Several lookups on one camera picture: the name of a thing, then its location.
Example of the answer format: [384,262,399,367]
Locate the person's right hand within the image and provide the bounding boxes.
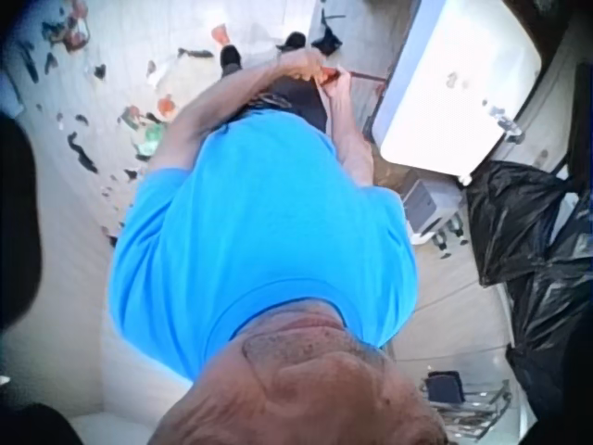
[316,68,354,107]

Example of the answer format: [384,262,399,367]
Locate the metal wire rack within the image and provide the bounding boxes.
[418,369,513,439]

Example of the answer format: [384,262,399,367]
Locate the person's legs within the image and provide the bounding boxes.
[219,31,331,134]

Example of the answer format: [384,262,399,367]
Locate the small dark items on table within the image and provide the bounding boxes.
[444,70,527,143]

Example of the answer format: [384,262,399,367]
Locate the scattered scraps on floor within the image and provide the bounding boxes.
[13,0,233,249]

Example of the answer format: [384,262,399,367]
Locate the black plastic garbage bag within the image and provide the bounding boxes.
[503,194,593,421]
[464,159,581,287]

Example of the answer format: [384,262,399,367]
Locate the grey white box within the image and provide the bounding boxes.
[400,178,465,243]

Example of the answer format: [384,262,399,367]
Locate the person's left hand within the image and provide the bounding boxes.
[279,47,326,83]

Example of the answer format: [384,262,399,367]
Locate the black cloth scrap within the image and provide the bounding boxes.
[310,25,345,55]

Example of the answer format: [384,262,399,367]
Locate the white table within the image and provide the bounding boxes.
[370,0,544,181]

